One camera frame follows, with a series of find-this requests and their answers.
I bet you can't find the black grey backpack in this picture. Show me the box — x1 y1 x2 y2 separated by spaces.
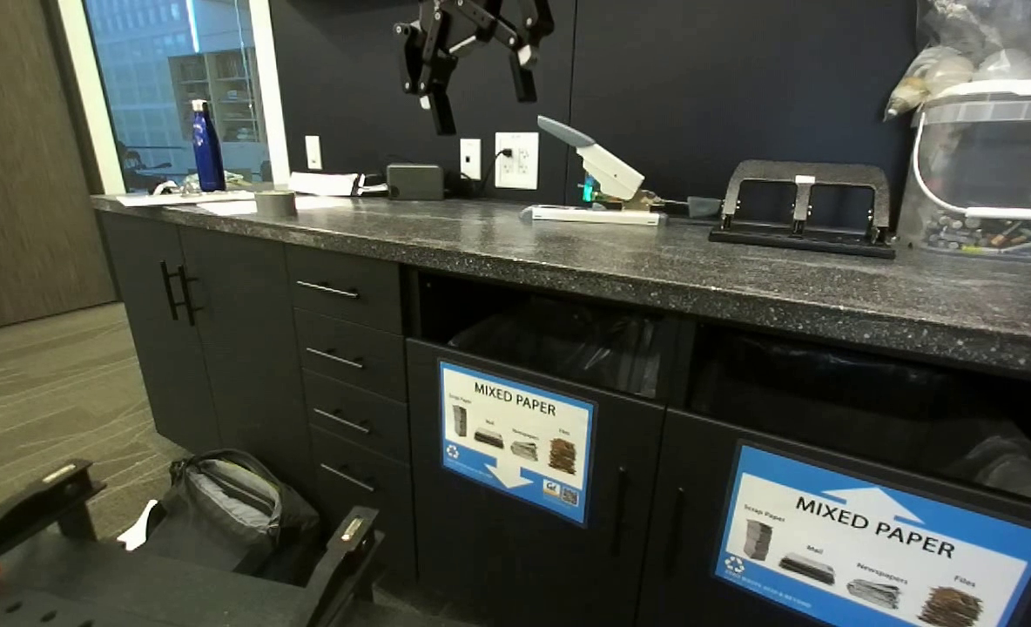
142 445 329 584

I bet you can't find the black bin door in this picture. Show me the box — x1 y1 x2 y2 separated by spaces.
403 334 672 627

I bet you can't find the black cabinet door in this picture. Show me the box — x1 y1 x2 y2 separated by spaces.
96 209 197 458
176 224 313 493

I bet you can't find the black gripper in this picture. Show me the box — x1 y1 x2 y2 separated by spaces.
393 0 557 138

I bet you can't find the black power adapter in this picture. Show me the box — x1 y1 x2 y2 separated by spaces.
384 160 450 205

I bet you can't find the white framed window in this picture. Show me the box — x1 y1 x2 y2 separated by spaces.
57 0 297 197

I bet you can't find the flat white paper sheet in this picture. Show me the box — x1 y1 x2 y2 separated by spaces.
111 183 212 212
187 196 269 224

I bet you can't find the white paper on floor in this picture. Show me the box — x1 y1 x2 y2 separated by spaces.
115 499 168 557

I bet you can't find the blue water bottle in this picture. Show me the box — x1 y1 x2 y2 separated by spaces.
187 92 232 196

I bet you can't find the blue label up arrow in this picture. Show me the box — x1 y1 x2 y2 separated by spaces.
712 441 1031 627

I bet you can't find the black box blue label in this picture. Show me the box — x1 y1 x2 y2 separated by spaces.
634 402 1031 627

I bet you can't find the clear plastic storage container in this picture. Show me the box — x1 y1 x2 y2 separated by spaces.
897 74 1031 265

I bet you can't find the black cabinet drawer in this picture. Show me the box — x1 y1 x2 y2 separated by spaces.
292 318 410 406
300 368 416 462
285 243 410 340
306 429 420 580

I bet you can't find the black cabinet door handle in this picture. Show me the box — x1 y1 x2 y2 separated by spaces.
178 265 204 329
158 256 185 328

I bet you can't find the black hole punch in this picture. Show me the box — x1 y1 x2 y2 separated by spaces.
709 157 898 260

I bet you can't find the translucent plastic bag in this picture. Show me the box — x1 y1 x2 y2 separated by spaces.
882 0 1031 118

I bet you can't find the silver drawer handle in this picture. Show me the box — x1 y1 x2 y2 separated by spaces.
312 402 377 438
292 275 367 303
300 340 369 376
313 458 381 499

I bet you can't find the large white wall outlet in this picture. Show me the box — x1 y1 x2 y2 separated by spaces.
491 127 545 196

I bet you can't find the white power strip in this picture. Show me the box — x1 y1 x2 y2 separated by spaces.
285 171 391 203

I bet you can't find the grey white stapler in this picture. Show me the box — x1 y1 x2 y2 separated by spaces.
518 112 665 229

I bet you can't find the small white wall outlet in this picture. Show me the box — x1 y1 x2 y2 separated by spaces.
458 137 484 183

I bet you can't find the black bin bag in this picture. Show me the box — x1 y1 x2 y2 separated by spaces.
687 329 1031 512
442 293 697 406

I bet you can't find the grey tape roll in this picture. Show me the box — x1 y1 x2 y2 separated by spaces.
254 189 300 224

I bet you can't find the blue label down arrow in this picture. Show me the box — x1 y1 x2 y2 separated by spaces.
437 358 600 528

